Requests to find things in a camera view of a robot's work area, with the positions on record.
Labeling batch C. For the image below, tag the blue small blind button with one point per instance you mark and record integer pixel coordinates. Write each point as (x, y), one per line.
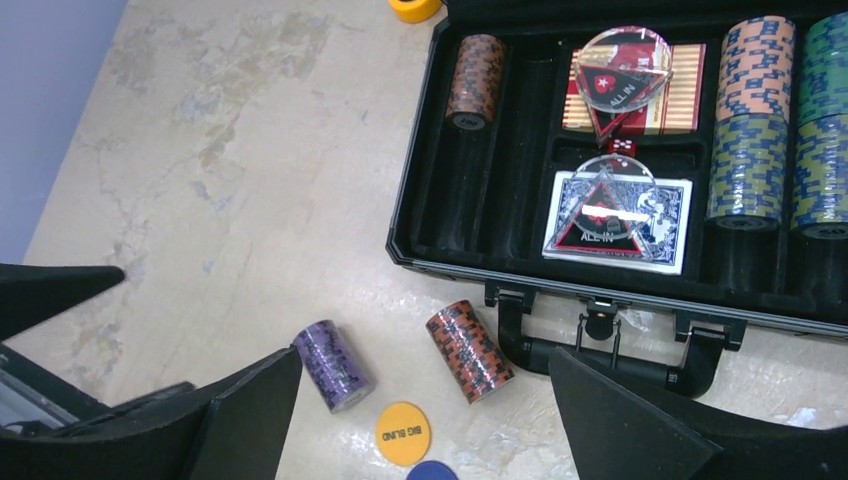
(431, 470)

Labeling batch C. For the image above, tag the clear all in triangle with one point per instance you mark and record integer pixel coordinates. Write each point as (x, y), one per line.
(602, 209)

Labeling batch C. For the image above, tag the blue card deck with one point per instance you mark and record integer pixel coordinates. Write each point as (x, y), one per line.
(664, 235)

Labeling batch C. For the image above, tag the clear round dealer button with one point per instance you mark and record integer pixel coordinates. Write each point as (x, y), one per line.
(621, 69)

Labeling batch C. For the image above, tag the red card deck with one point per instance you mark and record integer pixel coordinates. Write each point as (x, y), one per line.
(674, 111)

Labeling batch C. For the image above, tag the blue yellow chip roll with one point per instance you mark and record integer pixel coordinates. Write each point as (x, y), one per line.
(748, 166)

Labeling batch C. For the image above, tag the red black chip roll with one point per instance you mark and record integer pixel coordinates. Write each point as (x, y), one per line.
(476, 362)

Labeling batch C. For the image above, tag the purple poker chip roll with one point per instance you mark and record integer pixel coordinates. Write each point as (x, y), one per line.
(333, 365)

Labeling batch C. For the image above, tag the black poker case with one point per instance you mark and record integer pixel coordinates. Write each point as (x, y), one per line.
(684, 155)

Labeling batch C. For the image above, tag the brown poker chip roll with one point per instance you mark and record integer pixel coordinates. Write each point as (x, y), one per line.
(476, 82)

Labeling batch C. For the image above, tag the dark green chip roll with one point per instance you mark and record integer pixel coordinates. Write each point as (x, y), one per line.
(819, 198)

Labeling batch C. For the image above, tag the red die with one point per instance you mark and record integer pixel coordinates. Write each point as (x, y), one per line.
(623, 146)

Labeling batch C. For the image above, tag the yellow big blind button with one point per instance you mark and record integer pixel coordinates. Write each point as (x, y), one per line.
(403, 434)

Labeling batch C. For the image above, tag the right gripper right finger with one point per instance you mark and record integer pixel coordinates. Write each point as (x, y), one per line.
(621, 428)

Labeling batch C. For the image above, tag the yellow tape measure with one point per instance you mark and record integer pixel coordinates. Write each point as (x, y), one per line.
(414, 11)

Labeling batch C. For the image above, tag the pink poker chip roll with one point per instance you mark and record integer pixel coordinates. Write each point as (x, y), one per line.
(756, 69)

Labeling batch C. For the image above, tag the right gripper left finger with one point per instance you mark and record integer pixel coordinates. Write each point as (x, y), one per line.
(234, 428)

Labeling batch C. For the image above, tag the green poker chip roll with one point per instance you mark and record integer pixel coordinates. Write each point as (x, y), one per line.
(823, 82)

